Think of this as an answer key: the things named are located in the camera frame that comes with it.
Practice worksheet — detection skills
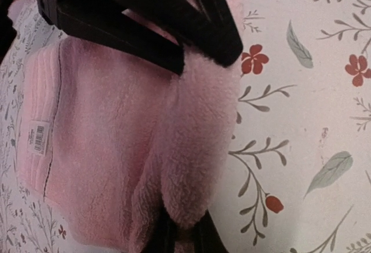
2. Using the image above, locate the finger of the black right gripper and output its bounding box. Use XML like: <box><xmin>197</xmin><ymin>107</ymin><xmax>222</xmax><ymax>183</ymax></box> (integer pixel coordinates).
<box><xmin>37</xmin><ymin>0</ymin><xmax>184</xmax><ymax>75</ymax></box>
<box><xmin>131</xmin><ymin>0</ymin><xmax>243</xmax><ymax>67</ymax></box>

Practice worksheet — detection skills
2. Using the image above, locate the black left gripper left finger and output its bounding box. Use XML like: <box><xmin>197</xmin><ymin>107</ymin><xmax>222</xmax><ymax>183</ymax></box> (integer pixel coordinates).
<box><xmin>147</xmin><ymin>207</ymin><xmax>177</xmax><ymax>253</ymax></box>

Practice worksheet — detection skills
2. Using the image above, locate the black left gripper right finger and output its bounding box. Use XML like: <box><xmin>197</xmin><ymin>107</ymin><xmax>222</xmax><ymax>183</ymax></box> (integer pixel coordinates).
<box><xmin>192</xmin><ymin>211</ymin><xmax>228</xmax><ymax>253</ymax></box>

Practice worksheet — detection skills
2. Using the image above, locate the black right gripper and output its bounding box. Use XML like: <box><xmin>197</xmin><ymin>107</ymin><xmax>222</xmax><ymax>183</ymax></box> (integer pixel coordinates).
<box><xmin>1</xmin><ymin>0</ymin><xmax>26</xmax><ymax>61</ymax></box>

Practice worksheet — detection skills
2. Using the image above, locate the pink towel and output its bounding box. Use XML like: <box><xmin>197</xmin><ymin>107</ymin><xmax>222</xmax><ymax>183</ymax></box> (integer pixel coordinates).
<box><xmin>7</xmin><ymin>0</ymin><xmax>244</xmax><ymax>251</ymax></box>

